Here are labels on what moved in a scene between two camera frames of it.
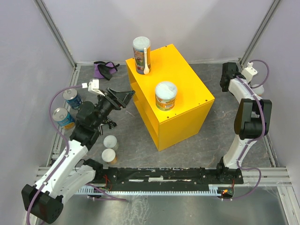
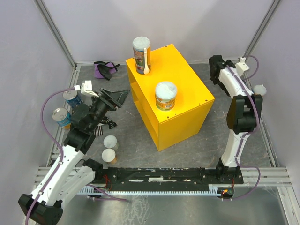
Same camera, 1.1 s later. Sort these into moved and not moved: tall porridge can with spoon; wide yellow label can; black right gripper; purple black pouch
Moved: black right gripper
Not moved: tall porridge can with spoon; purple black pouch; wide yellow label can
